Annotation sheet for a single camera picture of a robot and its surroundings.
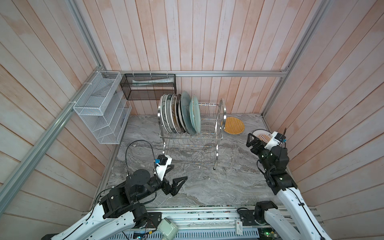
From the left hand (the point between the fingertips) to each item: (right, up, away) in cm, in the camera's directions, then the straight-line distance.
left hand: (179, 176), depth 63 cm
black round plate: (0, +22, +5) cm, 22 cm away
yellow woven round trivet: (+39, +22, +51) cm, 68 cm away
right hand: (+39, +16, +13) cm, 44 cm away
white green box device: (-6, -26, +4) cm, 27 cm away
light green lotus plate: (+7, +28, +15) cm, 33 cm away
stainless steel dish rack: (+13, +7, +38) cm, 41 cm away
